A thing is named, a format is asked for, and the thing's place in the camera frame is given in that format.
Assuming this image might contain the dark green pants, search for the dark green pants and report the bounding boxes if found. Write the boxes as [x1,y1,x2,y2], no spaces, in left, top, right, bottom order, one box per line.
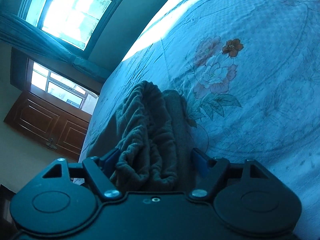
[83,81,195,192]

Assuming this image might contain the large bedroom window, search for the large bedroom window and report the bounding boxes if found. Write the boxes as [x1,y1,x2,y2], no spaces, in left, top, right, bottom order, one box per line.
[18,0,123,59]

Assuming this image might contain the brown wooden door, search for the brown wooden door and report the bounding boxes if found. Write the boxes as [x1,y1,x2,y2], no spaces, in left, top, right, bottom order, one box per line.
[4,92,89,161]

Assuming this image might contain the far room window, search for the far room window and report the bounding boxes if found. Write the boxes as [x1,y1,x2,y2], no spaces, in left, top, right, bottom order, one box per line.
[31,62,99,114]

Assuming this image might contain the floral light blue bed sheet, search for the floral light blue bed sheet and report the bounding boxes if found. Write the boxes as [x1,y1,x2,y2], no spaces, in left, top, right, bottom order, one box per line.
[80,0,319,239]

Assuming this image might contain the teal curtain left of window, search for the teal curtain left of window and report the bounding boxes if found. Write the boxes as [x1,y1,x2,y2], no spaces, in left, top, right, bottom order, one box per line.
[1,10,111,83]

